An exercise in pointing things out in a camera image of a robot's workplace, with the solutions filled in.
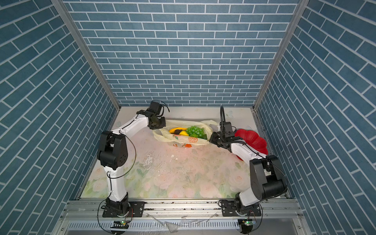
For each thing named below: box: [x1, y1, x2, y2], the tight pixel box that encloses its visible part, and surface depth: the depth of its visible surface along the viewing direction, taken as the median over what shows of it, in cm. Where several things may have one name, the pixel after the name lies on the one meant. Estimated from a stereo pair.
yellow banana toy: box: [168, 127, 188, 134], surface depth 104 cm
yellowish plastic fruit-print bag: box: [152, 119, 219, 148], surface depth 92 cm
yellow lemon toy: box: [179, 130, 189, 137], surface depth 98 cm
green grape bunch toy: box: [186, 125, 208, 140], surface depth 102 cm
